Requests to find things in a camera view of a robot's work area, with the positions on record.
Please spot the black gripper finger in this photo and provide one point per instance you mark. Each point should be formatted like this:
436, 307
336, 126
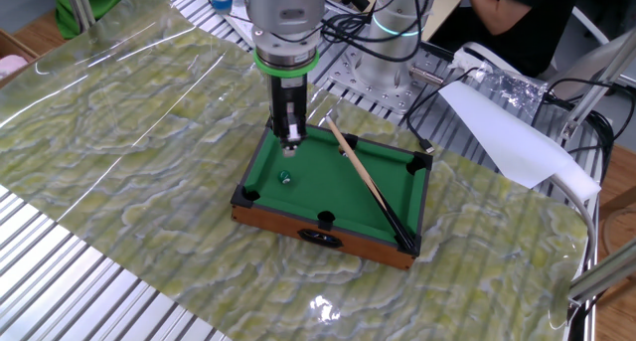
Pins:
291, 134

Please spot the clear plastic bag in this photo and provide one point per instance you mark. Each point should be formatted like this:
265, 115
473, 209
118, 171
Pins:
512, 87

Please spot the white paper sheet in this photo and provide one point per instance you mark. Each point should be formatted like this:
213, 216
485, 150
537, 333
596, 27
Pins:
507, 137

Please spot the white office chair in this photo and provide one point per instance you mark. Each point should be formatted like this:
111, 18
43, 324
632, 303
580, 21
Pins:
591, 25

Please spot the green cloth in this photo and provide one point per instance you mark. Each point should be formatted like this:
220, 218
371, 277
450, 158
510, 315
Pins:
89, 8

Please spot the green pool ball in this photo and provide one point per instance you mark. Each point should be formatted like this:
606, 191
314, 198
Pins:
284, 177

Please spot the pink cloth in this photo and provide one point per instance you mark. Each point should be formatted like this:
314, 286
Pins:
11, 66

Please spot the brown cardboard box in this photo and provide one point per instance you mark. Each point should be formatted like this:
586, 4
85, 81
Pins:
12, 45

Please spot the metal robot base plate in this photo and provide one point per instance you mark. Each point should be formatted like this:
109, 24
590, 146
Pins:
387, 95

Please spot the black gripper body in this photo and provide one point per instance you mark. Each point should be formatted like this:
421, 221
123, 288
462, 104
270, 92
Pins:
288, 97

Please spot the wooden pool cue black butt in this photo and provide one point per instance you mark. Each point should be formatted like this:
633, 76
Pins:
363, 174

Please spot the white power strip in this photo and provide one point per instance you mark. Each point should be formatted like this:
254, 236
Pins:
238, 25

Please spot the mini green pool table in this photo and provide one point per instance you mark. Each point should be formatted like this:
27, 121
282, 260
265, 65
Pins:
328, 187

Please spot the aluminium frame post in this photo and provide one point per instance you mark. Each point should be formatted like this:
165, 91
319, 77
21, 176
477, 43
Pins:
601, 271
79, 5
596, 82

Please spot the person in black shirt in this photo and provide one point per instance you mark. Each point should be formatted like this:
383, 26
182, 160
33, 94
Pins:
526, 28

